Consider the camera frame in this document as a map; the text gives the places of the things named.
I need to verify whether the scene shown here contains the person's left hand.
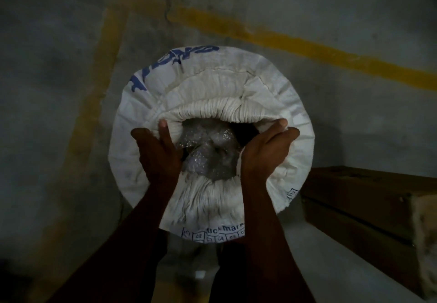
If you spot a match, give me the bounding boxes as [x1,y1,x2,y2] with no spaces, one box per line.
[131,118,184,185]

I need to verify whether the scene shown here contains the person's right hand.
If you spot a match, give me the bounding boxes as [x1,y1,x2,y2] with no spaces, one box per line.
[240,118,300,185]

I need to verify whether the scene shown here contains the white woven sack blue print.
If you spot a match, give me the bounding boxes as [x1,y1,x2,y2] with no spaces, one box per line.
[108,45,315,245]

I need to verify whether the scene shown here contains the person's right forearm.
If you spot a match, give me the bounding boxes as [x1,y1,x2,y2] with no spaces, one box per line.
[208,180,317,303]

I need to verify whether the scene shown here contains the person's left forearm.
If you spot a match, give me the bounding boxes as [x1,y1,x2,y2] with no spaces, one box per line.
[47,180,179,303]

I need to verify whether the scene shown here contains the clear plastic liner bag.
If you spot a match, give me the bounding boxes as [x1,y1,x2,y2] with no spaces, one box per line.
[178,118,257,181]

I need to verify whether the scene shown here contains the beige fuzzy sack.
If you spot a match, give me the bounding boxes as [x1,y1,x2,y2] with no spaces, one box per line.
[411,193,437,300]

